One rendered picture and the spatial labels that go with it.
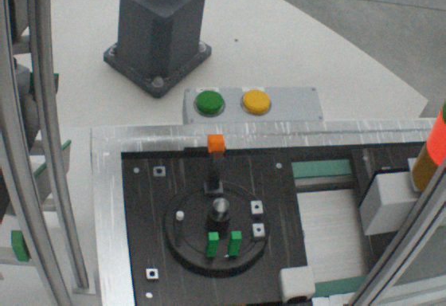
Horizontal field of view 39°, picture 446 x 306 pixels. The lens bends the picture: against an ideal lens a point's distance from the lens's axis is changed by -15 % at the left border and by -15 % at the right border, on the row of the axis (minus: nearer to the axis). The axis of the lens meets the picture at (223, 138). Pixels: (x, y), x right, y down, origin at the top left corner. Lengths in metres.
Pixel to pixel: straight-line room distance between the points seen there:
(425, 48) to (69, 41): 1.78
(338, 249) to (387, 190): 0.34
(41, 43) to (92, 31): 0.76
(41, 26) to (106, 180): 0.48
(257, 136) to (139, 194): 0.21
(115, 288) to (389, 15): 2.14
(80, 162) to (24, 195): 0.69
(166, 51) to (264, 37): 0.25
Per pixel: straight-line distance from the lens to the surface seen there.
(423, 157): 0.67
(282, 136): 1.07
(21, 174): 0.43
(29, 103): 0.66
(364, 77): 1.33
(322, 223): 1.05
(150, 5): 1.09
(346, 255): 1.03
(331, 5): 2.77
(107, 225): 0.97
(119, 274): 0.93
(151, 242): 0.94
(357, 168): 1.05
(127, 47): 1.20
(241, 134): 1.06
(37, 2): 0.55
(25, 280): 1.04
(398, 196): 0.71
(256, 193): 0.99
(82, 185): 1.12
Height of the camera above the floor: 1.81
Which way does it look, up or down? 54 degrees down
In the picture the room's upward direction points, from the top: 10 degrees clockwise
